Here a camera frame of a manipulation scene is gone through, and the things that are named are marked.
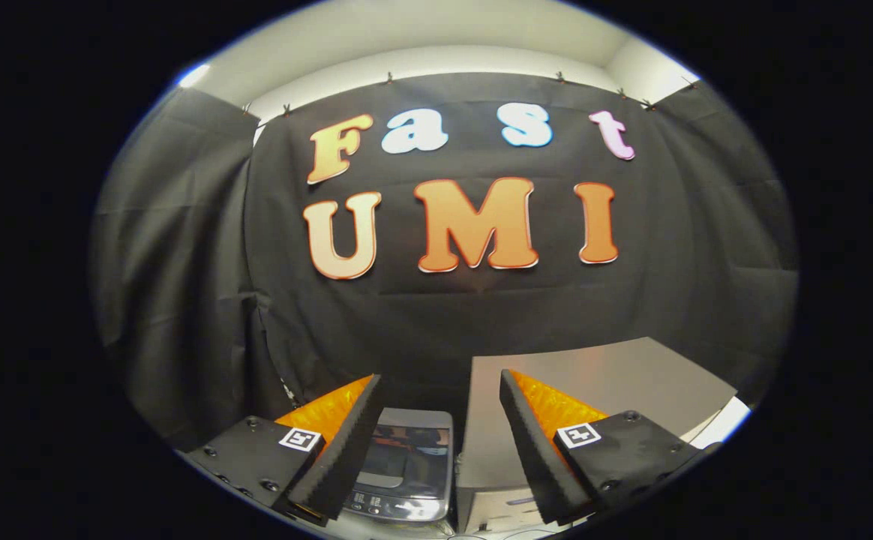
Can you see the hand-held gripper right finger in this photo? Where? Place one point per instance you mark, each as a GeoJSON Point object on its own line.
{"type": "Point", "coordinates": [538, 457]}

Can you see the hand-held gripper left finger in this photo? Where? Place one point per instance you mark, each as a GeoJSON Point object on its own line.
{"type": "Point", "coordinates": [346, 457]}

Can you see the grey cabinet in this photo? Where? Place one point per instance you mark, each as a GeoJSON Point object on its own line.
{"type": "Point", "coordinates": [616, 375]}

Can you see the grey washing machine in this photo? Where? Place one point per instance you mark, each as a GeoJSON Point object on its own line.
{"type": "Point", "coordinates": [399, 510]}

